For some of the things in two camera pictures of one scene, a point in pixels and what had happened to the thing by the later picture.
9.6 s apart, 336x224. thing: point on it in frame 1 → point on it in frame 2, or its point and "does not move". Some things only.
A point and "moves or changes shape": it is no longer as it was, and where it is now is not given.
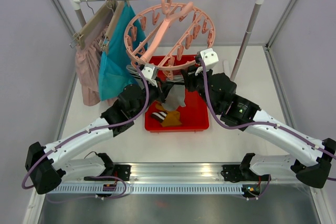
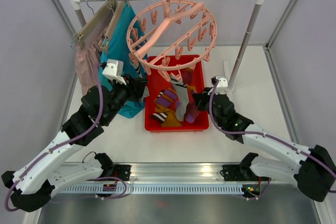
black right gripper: (190, 76) → (200, 98)
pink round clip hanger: (169, 35) does not move
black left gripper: (162, 89) → (134, 86)
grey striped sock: (175, 97) moves or changes shape
